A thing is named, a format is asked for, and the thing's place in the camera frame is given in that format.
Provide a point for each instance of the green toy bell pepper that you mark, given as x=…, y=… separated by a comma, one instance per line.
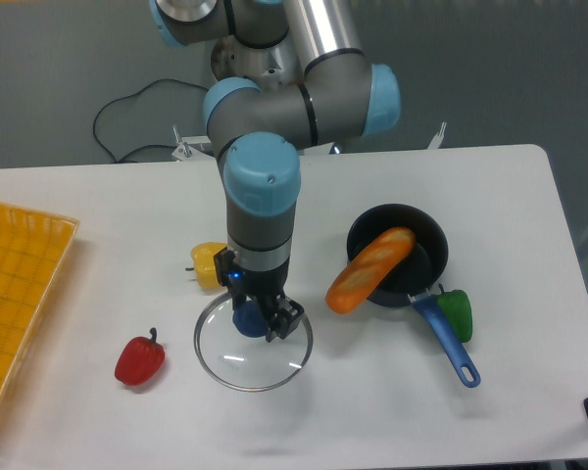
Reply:
x=456, y=306

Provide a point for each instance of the red toy bell pepper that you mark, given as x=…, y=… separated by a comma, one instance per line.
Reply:
x=141, y=358

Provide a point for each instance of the yellow plastic basket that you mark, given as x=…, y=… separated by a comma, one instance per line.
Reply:
x=33, y=246

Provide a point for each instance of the yellow toy bell pepper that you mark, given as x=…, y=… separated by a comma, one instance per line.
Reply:
x=204, y=268

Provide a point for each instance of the dark pot with blue handle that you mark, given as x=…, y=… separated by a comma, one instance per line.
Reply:
x=410, y=282

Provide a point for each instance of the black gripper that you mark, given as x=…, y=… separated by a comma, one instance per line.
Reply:
x=281, y=314

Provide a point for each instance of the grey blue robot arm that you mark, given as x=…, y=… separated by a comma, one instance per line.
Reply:
x=317, y=88

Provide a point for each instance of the glass lid with blue knob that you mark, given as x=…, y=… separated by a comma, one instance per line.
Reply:
x=232, y=347

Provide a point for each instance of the orange toy bread loaf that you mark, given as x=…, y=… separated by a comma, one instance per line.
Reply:
x=366, y=271

